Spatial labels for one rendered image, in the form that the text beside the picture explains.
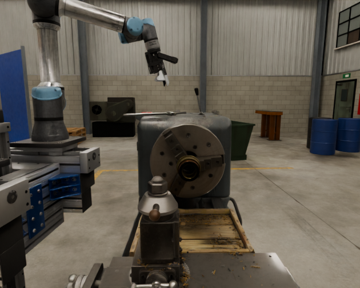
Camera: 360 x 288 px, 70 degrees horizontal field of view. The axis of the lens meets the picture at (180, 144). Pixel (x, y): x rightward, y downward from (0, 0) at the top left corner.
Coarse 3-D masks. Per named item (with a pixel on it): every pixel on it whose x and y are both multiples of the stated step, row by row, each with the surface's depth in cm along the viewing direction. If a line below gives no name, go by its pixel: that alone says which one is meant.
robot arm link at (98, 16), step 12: (36, 0) 103; (48, 0) 103; (60, 0) 104; (72, 0) 107; (36, 12) 108; (48, 12) 106; (60, 12) 106; (72, 12) 107; (84, 12) 108; (96, 12) 110; (108, 12) 112; (96, 24) 113; (108, 24) 113; (120, 24) 114; (132, 24) 113; (132, 36) 120
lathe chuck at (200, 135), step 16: (176, 128) 103; (192, 128) 103; (160, 144) 104; (192, 144) 104; (208, 144) 105; (160, 160) 105; (176, 160) 105; (224, 160) 109; (160, 176) 106; (208, 176) 107; (192, 192) 108
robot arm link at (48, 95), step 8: (32, 88) 108; (40, 88) 106; (48, 88) 107; (56, 88) 110; (32, 96) 107; (40, 96) 105; (48, 96) 106; (56, 96) 109; (40, 104) 106; (48, 104) 107; (56, 104) 109; (40, 112) 106; (48, 112) 107; (56, 112) 109
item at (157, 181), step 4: (156, 176) 49; (152, 180) 49; (156, 180) 48; (160, 180) 49; (164, 180) 50; (148, 184) 49; (152, 184) 48; (156, 184) 48; (160, 184) 48; (164, 184) 49; (148, 188) 49; (152, 188) 48; (156, 188) 48; (160, 188) 48; (164, 188) 49; (148, 192) 49; (152, 192) 48; (156, 192) 48; (160, 192) 48; (164, 192) 49; (152, 196) 48; (156, 196) 48; (160, 196) 48
